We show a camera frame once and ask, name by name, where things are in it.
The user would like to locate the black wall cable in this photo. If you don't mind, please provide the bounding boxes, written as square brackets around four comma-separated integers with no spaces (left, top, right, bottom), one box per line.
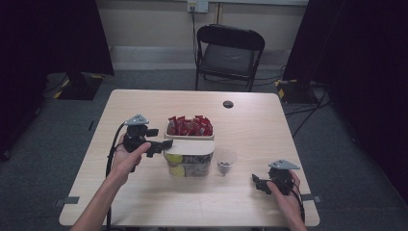
[191,5,199,66]

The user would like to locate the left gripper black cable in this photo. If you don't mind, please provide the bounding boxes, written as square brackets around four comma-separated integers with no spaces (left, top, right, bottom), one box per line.
[105,122,129,231]

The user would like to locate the clear storage box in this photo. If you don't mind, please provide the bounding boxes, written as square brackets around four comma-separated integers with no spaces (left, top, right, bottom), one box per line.
[164,150,215,178]

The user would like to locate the dark curtain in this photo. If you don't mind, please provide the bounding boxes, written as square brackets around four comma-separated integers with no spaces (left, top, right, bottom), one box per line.
[0,0,115,162]
[281,0,408,204]

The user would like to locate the grey packets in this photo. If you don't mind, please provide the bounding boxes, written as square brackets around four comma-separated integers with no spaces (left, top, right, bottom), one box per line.
[183,153,213,178]

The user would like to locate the black folding chair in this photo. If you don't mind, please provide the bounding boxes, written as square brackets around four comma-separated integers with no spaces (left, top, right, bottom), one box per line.
[194,23,267,93]

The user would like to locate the yellow packet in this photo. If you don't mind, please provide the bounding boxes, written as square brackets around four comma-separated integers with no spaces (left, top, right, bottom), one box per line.
[168,165,187,178]
[165,152,185,165]

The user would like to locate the grey tape strip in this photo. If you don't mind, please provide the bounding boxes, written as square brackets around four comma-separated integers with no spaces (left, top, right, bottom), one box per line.
[54,195,81,207]
[299,192,323,204]

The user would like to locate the white wall outlet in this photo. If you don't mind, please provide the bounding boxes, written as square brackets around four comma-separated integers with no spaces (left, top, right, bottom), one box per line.
[187,0,210,14]

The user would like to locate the clear plastic cup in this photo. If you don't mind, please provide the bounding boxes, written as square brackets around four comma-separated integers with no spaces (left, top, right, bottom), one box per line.
[216,148,239,178]

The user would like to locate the person's left hand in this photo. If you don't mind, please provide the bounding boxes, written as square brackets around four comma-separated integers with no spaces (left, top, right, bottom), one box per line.
[110,134,152,188]

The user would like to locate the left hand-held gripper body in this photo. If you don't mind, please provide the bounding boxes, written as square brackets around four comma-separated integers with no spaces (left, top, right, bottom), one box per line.
[121,113,151,154]

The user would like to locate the black floor cables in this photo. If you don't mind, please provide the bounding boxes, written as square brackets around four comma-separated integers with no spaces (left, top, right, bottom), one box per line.
[283,88,335,140]

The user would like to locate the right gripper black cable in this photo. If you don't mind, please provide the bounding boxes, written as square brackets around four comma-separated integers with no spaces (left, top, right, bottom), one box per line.
[291,187,306,224]

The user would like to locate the person's right hand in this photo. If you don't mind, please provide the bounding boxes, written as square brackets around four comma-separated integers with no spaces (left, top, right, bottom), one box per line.
[266,169,306,223]

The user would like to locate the pile of red packets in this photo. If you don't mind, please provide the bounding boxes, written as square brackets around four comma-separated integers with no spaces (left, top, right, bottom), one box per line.
[167,115,215,137]

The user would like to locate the white open box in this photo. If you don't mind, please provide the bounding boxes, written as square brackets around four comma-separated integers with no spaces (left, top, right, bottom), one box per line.
[164,120,216,142]

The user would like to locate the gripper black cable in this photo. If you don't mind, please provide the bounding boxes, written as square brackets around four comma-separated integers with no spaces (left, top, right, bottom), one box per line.
[105,122,129,231]
[291,187,306,224]

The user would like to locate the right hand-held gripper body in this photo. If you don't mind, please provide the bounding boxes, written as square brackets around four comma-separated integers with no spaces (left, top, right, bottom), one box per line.
[268,159,301,196]

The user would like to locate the striped-tape stand base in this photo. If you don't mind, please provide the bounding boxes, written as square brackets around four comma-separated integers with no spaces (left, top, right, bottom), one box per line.
[274,78,319,105]
[53,72,106,101]

